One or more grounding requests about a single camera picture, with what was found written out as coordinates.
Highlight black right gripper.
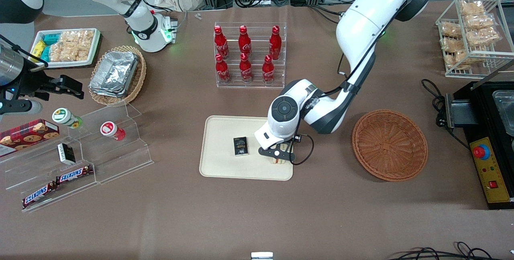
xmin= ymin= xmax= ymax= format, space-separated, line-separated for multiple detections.
xmin=16 ymin=63 xmax=85 ymax=102

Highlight triangular sandwich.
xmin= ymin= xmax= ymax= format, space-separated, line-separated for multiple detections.
xmin=271 ymin=141 xmax=294 ymax=165

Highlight white rectangular snack tray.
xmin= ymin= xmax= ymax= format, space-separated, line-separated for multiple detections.
xmin=30 ymin=28 xmax=101 ymax=69

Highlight cream plastic tray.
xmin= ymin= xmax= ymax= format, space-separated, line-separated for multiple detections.
xmin=200 ymin=116 xmax=294 ymax=181

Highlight oval tan wicker basket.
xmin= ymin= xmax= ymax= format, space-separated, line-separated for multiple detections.
xmin=88 ymin=45 xmax=147 ymax=106

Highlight round brown wicker basket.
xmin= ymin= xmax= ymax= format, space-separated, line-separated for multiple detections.
xmin=352 ymin=110 xmax=428 ymax=182

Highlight green jar with sunflower lid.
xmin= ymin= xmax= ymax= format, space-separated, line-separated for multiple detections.
xmin=52 ymin=108 xmax=83 ymax=129

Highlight clear bag of rice crackers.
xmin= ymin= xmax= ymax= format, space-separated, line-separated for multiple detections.
xmin=75 ymin=30 xmax=95 ymax=61
xmin=48 ymin=31 xmax=78 ymax=62

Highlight small black card box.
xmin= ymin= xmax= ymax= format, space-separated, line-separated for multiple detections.
xmin=233 ymin=136 xmax=249 ymax=156

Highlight yellow snack packet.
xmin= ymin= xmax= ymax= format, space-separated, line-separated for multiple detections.
xmin=31 ymin=40 xmax=47 ymax=58

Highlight stacked aluminium foil containers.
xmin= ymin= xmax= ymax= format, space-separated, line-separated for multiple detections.
xmin=89 ymin=51 xmax=139 ymax=98

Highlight red jar with white lid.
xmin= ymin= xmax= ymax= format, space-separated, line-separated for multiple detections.
xmin=100 ymin=121 xmax=126 ymax=142

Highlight red cookie box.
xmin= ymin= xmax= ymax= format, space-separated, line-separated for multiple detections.
xmin=0 ymin=119 xmax=60 ymax=157

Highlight small black and white box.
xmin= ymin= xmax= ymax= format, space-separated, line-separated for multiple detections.
xmin=57 ymin=143 xmax=76 ymax=165

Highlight clear acrylic bottle rack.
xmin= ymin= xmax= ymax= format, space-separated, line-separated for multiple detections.
xmin=214 ymin=22 xmax=287 ymax=89

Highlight red cola bottle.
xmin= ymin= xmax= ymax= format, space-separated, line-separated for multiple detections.
xmin=262 ymin=55 xmax=275 ymax=85
xmin=214 ymin=26 xmax=230 ymax=60
xmin=269 ymin=25 xmax=282 ymax=61
xmin=239 ymin=53 xmax=253 ymax=83
xmin=239 ymin=25 xmax=252 ymax=58
xmin=215 ymin=54 xmax=231 ymax=84

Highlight snickers chocolate bar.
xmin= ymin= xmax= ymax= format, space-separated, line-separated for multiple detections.
xmin=55 ymin=165 xmax=94 ymax=185
xmin=22 ymin=182 xmax=59 ymax=208

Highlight clear acrylic stepped stand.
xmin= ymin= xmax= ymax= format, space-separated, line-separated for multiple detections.
xmin=0 ymin=102 xmax=155 ymax=213

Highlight clear bag of fried snacks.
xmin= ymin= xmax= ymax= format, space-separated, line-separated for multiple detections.
xmin=459 ymin=0 xmax=485 ymax=16
xmin=464 ymin=13 xmax=497 ymax=30
xmin=440 ymin=22 xmax=463 ymax=38
xmin=445 ymin=51 xmax=471 ymax=70
xmin=440 ymin=37 xmax=466 ymax=53
xmin=466 ymin=27 xmax=501 ymax=47

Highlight black sealing machine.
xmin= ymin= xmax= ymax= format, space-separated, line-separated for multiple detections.
xmin=444 ymin=59 xmax=514 ymax=210

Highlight yellow control panel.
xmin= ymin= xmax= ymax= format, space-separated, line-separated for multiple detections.
xmin=469 ymin=136 xmax=513 ymax=205

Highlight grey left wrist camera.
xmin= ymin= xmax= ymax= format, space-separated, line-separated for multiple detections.
xmin=254 ymin=124 xmax=283 ymax=151

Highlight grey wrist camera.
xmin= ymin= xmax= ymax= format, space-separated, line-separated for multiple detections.
xmin=0 ymin=99 xmax=43 ymax=116
xmin=254 ymin=124 xmax=283 ymax=151

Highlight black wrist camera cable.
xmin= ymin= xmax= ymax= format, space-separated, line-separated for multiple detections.
xmin=292 ymin=133 xmax=315 ymax=166

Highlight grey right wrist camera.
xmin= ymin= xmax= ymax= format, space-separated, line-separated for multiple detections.
xmin=0 ymin=99 xmax=43 ymax=116

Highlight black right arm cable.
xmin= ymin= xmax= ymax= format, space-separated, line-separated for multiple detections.
xmin=0 ymin=33 xmax=49 ymax=68

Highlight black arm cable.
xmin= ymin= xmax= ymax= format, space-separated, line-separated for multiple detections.
xmin=321 ymin=0 xmax=427 ymax=94
xmin=0 ymin=33 xmax=49 ymax=68

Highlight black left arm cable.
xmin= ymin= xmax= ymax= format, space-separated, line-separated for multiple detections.
xmin=321 ymin=0 xmax=427 ymax=94

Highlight black machine power cable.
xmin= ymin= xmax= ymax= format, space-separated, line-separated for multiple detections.
xmin=421 ymin=79 xmax=470 ymax=149

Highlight black floor cables bundle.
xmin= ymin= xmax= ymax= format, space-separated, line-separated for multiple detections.
xmin=386 ymin=242 xmax=504 ymax=260

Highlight white wire rack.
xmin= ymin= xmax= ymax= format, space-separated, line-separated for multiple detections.
xmin=435 ymin=0 xmax=514 ymax=79

